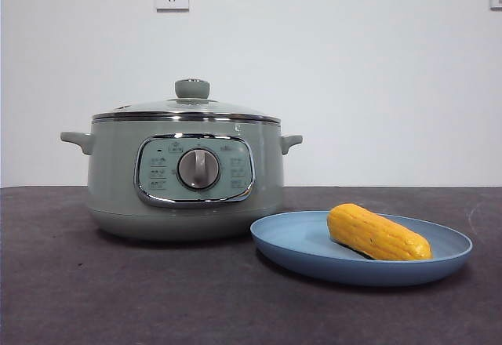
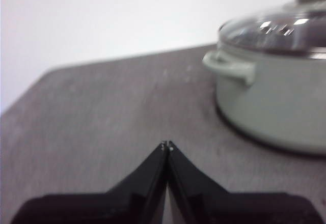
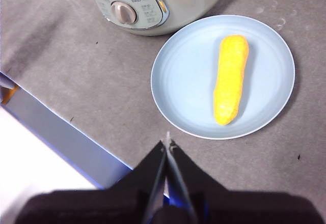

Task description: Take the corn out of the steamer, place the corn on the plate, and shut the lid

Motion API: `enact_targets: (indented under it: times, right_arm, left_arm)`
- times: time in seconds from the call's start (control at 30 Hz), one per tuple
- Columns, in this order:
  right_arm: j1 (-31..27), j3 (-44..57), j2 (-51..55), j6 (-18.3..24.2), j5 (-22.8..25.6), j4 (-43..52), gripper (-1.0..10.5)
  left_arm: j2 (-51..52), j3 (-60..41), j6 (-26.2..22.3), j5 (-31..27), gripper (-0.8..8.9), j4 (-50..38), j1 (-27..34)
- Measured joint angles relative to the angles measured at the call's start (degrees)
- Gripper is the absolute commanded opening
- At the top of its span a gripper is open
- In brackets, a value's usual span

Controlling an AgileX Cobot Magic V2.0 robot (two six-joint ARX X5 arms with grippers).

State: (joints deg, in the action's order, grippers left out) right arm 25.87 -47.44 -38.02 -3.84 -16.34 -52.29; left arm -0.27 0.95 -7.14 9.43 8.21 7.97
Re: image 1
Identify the blue round plate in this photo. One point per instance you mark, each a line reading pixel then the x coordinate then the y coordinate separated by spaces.
pixel 290 243

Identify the glass lid with green knob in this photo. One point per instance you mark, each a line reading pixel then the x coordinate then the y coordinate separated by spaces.
pixel 192 90

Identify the yellow corn cob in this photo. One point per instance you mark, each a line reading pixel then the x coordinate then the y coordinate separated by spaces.
pixel 376 233

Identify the pale green electric steamer pot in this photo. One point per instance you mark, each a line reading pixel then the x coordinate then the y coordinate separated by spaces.
pixel 113 172

